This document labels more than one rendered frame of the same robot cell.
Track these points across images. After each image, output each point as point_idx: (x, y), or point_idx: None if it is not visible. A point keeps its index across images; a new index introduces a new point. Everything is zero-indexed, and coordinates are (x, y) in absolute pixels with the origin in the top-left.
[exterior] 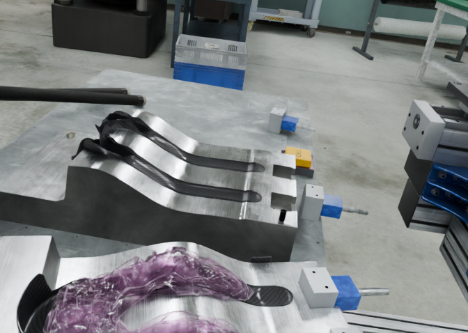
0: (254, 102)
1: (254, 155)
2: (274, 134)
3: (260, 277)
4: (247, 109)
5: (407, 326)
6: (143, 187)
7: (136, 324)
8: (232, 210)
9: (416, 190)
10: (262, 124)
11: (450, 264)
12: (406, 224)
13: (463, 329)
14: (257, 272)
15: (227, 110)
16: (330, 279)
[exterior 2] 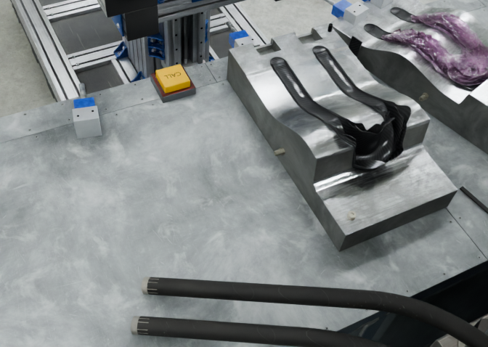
0: (4, 184)
1: (258, 70)
2: (107, 125)
3: (367, 38)
4: (43, 178)
5: None
6: (385, 91)
7: (457, 49)
8: (344, 54)
9: (147, 7)
10: (84, 145)
11: (169, 17)
12: (155, 33)
13: (62, 91)
14: (365, 41)
15: (69, 196)
16: (352, 5)
